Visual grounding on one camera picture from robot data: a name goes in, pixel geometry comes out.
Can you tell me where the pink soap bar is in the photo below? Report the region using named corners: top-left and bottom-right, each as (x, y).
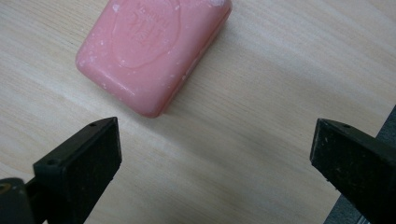
top-left (75, 0), bottom-right (233, 119)

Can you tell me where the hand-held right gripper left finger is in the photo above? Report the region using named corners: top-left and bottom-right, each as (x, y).
top-left (25, 116), bottom-right (123, 224)

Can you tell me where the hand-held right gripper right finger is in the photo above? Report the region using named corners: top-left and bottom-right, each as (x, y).
top-left (309, 118), bottom-right (396, 224)

